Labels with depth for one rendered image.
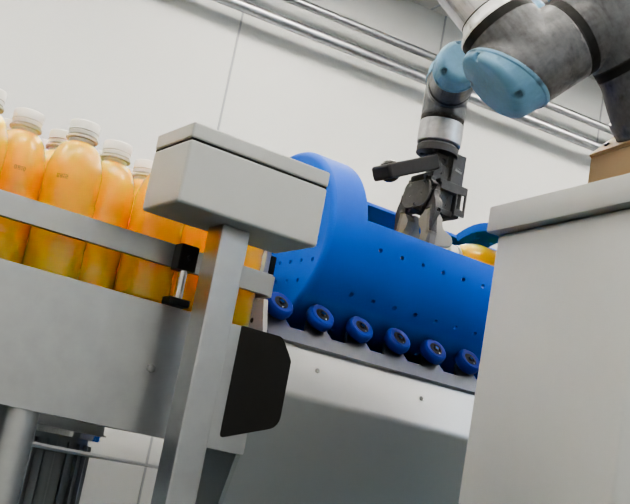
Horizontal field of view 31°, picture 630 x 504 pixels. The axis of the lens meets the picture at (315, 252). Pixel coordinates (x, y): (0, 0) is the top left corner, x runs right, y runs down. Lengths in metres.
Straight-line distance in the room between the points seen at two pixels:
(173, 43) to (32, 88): 0.73
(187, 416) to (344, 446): 0.41
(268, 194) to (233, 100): 4.15
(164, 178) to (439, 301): 0.60
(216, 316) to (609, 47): 0.65
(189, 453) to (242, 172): 0.34
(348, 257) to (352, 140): 4.11
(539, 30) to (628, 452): 0.57
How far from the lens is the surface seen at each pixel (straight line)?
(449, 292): 1.80
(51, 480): 1.89
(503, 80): 1.52
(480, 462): 1.54
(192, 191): 1.32
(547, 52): 1.54
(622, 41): 1.60
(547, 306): 1.49
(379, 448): 1.73
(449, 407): 1.81
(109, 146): 1.51
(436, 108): 1.91
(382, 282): 1.72
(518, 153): 6.38
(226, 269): 1.37
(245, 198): 1.36
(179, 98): 5.41
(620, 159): 1.63
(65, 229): 1.40
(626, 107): 1.61
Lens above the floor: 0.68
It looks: 13 degrees up
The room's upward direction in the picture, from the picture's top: 11 degrees clockwise
